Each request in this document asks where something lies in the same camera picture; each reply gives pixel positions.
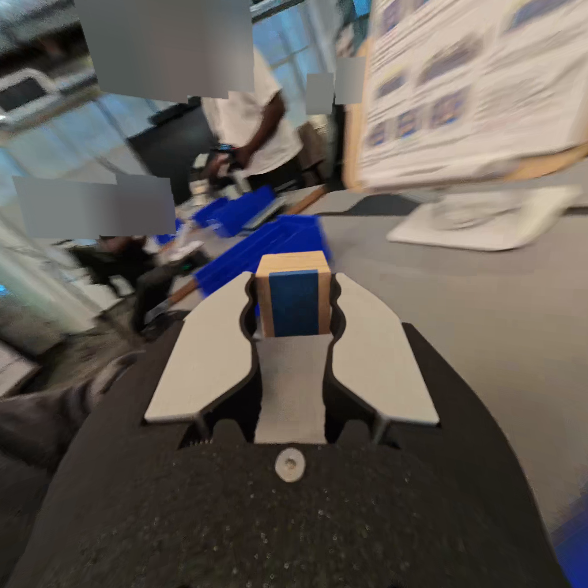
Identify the white document stand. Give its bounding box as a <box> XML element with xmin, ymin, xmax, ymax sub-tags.
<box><xmin>342</xmin><ymin>0</ymin><xmax>588</xmax><ymax>252</ymax></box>

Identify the wooden block with blue stripe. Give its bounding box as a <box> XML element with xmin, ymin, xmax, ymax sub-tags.
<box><xmin>255</xmin><ymin>250</ymin><xmax>332</xmax><ymax>338</ymax></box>

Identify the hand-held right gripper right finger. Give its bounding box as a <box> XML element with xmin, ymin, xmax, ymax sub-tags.
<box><xmin>324</xmin><ymin>272</ymin><xmax>441</xmax><ymax>444</ymax></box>

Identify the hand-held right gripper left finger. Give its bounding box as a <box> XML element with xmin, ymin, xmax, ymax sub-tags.
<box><xmin>144</xmin><ymin>271</ymin><xmax>261</xmax><ymax>444</ymax></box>

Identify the blue plastic bin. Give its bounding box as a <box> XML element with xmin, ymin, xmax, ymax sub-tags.
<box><xmin>193</xmin><ymin>215</ymin><xmax>332</xmax><ymax>297</ymax></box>
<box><xmin>549</xmin><ymin>501</ymin><xmax>588</xmax><ymax>588</ymax></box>
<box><xmin>216</xmin><ymin>185</ymin><xmax>277</xmax><ymax>239</ymax></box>
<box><xmin>190</xmin><ymin>197</ymin><xmax>230</xmax><ymax>230</ymax></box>

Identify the grey hooded sweatshirt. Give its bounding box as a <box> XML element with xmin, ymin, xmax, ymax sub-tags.
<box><xmin>0</xmin><ymin>351</ymin><xmax>145</xmax><ymax>474</ymax></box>

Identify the silver metal plate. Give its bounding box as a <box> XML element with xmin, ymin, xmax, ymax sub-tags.
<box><xmin>243</xmin><ymin>197</ymin><xmax>288</xmax><ymax>229</ymax></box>

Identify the white monitor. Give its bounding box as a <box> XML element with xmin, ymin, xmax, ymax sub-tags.
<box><xmin>0</xmin><ymin>69</ymin><xmax>58</xmax><ymax>122</ymax></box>

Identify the printed instruction sheet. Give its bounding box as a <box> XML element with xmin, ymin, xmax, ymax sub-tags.
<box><xmin>356</xmin><ymin>0</ymin><xmax>588</xmax><ymax>189</ymax></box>

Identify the black cabinet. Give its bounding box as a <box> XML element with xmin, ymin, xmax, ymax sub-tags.
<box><xmin>129</xmin><ymin>106</ymin><xmax>217</xmax><ymax>203</ymax></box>

